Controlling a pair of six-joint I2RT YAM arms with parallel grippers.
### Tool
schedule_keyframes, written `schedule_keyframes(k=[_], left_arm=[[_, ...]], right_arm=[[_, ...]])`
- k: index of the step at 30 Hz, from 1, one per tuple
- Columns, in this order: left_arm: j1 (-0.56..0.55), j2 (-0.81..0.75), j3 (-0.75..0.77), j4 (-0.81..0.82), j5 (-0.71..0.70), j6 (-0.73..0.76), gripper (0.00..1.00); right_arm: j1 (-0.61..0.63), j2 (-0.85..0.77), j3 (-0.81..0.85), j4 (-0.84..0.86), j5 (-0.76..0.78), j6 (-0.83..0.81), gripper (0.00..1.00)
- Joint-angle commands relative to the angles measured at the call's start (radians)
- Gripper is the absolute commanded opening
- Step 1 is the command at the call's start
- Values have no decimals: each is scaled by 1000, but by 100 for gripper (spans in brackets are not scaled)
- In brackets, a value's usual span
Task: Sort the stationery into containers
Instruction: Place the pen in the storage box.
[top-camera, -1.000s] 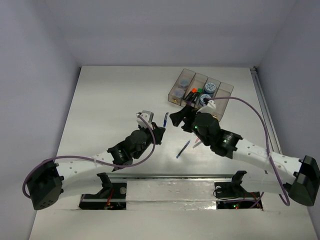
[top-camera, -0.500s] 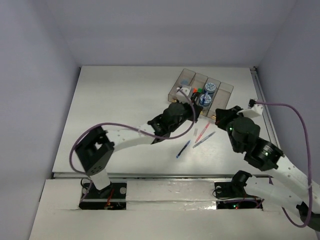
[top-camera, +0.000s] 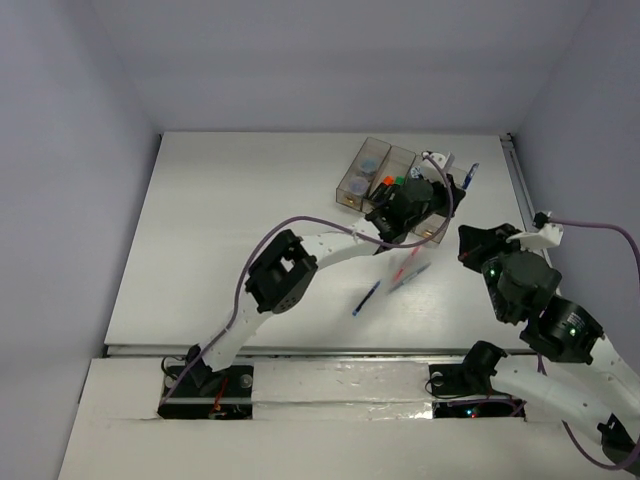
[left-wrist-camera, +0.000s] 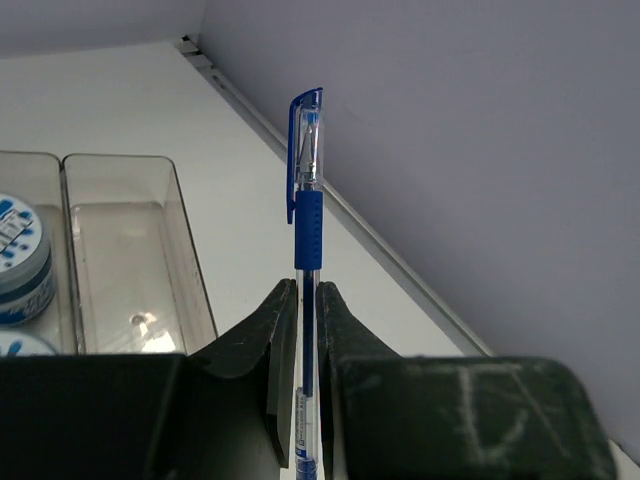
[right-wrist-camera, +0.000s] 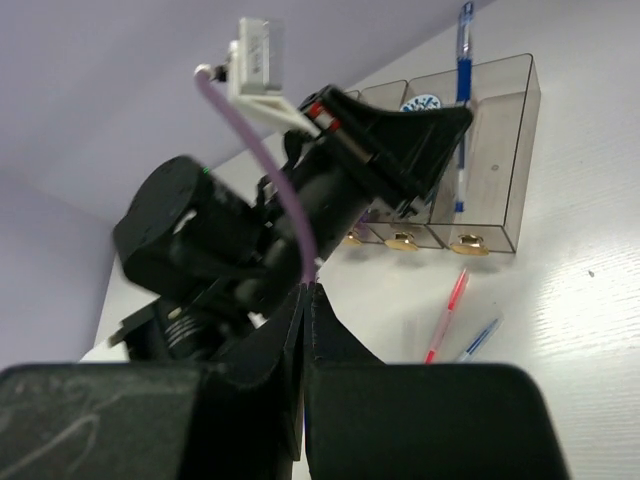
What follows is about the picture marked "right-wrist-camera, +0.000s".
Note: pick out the red pen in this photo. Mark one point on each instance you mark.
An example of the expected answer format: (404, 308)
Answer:
(447, 315)

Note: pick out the clear four-compartment organizer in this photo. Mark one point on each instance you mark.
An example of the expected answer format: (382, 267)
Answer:
(505, 102)

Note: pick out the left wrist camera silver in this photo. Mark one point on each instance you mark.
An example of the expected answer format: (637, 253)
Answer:
(253, 73)

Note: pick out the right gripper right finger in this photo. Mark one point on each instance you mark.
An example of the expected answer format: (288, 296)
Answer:
(326, 339)

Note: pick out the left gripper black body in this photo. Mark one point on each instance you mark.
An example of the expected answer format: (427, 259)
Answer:
(331, 197)

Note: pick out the clear blue pen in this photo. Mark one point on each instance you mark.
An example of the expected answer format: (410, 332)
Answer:
(479, 341)

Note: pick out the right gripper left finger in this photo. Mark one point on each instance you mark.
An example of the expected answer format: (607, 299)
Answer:
(251, 406)

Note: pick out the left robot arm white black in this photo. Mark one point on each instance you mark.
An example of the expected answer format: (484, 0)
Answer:
(212, 259)

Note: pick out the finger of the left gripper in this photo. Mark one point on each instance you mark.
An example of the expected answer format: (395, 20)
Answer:
(394, 155)

